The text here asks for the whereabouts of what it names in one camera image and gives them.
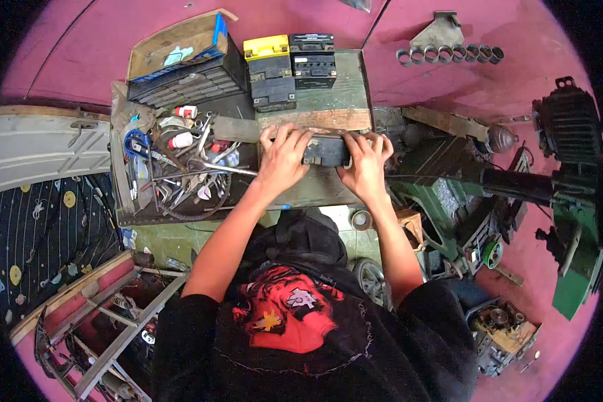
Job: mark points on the person's right hand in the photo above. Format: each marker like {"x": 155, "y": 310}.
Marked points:
{"x": 367, "y": 173}

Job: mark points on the person's left hand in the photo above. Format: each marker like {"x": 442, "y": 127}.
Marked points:
{"x": 281, "y": 166}

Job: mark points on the person's right little finger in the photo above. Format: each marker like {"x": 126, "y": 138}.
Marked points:
{"x": 388, "y": 149}

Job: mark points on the person's left middle finger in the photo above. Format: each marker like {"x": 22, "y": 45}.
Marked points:
{"x": 294, "y": 136}

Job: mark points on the person's right index finger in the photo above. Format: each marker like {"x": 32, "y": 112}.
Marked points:
{"x": 352, "y": 146}

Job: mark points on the person's right ring finger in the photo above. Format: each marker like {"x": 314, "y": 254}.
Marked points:
{"x": 378, "y": 145}

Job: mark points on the person's left little finger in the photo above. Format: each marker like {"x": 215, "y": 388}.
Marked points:
{"x": 266, "y": 138}

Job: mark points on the person's right middle finger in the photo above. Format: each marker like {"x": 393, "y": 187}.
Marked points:
{"x": 367, "y": 144}

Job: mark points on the person's left index finger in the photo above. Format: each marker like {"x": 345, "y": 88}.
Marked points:
{"x": 306, "y": 143}

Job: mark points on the person's right thumb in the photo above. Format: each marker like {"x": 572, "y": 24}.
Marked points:
{"x": 344, "y": 171}

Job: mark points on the person's left ring finger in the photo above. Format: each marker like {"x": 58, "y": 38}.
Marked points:
{"x": 282, "y": 136}

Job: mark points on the brown wooden plank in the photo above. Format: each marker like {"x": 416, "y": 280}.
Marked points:
{"x": 326, "y": 119}

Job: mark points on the plain black battery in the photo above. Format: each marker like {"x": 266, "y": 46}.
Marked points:
{"x": 274, "y": 94}

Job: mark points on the silver wrench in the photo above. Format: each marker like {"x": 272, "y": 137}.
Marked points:
{"x": 226, "y": 168}

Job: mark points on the small round can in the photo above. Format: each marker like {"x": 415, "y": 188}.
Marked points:
{"x": 361, "y": 220}

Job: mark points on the green wooden workbench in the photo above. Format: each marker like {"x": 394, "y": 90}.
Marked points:
{"x": 331, "y": 95}

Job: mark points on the black battery with label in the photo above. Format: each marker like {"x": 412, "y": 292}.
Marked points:
{"x": 312, "y": 60}

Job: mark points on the white bottle with red cap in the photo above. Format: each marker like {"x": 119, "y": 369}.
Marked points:
{"x": 187, "y": 111}
{"x": 182, "y": 140}

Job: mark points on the yellow-topped battery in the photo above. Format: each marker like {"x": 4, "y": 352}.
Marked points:
{"x": 267, "y": 53}

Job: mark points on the pile of tools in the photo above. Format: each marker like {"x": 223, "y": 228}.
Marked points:
{"x": 181, "y": 171}

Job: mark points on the black parts drawer cabinet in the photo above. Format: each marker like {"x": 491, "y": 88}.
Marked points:
{"x": 191, "y": 83}

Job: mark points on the row of metal rings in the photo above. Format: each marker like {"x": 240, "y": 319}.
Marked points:
{"x": 450, "y": 54}

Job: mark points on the brown round metal pot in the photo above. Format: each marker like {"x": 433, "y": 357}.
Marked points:
{"x": 501, "y": 138}

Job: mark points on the small black wheel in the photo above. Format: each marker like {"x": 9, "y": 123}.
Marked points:
{"x": 372, "y": 281}

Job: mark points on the cardboard box with blue edge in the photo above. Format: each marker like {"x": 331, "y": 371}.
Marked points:
{"x": 176, "y": 48}

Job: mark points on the person's body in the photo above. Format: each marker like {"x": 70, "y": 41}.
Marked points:
{"x": 301, "y": 346}

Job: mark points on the black finned engine cylinder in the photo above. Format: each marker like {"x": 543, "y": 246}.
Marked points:
{"x": 568, "y": 123}

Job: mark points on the green machine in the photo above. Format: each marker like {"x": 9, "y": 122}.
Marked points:
{"x": 575, "y": 261}

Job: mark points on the dirty engine block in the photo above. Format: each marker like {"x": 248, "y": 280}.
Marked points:
{"x": 502, "y": 336}

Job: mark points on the white door panel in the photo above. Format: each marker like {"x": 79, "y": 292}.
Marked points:
{"x": 40, "y": 150}

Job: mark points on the dark cloth with planets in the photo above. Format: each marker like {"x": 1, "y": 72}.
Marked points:
{"x": 45, "y": 236}

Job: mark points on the grey metal bracket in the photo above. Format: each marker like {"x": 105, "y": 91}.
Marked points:
{"x": 438, "y": 32}

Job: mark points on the grey metal frame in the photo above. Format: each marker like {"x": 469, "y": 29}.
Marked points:
{"x": 115, "y": 341}

